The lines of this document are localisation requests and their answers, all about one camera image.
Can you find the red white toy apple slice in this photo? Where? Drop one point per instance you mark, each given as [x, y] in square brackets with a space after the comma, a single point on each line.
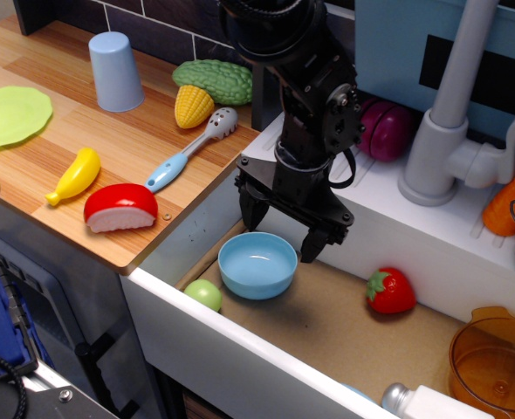
[120, 207]

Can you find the red toy strawberry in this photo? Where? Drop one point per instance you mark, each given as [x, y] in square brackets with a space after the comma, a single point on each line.
[389, 292]

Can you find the orange transparent measuring cup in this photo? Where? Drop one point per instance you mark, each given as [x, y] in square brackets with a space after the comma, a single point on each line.
[482, 362]

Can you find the light green plastic plate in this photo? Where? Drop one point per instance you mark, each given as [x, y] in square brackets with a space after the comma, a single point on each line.
[24, 111]

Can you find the orange toy carrot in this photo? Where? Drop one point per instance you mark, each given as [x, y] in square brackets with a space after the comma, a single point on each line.
[497, 216]

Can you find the light blue plastic bowl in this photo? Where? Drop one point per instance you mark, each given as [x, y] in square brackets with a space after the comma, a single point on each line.
[257, 265]

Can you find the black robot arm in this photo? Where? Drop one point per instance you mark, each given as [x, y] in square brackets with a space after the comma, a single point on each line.
[318, 95]

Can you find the grey toy faucet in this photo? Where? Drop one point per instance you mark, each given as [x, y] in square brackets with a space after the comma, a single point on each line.
[441, 153]

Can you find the white toy sink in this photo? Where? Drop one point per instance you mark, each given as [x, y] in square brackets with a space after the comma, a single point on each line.
[319, 350]

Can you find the purple toy onion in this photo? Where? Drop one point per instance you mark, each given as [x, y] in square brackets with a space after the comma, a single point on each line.
[389, 128]

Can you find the white bottle with silver cap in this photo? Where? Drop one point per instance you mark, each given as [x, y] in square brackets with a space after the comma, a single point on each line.
[426, 403]

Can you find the yellow toy banana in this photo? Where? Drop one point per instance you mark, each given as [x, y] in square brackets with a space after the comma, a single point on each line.
[77, 178]

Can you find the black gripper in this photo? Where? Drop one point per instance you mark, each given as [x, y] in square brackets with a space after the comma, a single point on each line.
[305, 195]

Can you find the green toy apple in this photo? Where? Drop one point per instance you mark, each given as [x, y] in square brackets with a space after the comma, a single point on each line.
[205, 293]

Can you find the yellow toy corn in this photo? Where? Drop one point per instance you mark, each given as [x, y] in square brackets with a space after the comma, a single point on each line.
[193, 106]

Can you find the light blue plastic cup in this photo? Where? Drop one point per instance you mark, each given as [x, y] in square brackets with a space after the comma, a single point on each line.
[116, 78]

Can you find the green toy bitter gourd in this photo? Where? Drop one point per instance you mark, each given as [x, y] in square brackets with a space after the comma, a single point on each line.
[225, 82]

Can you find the blue grey pasta spoon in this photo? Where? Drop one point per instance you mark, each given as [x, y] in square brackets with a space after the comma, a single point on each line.
[221, 124]

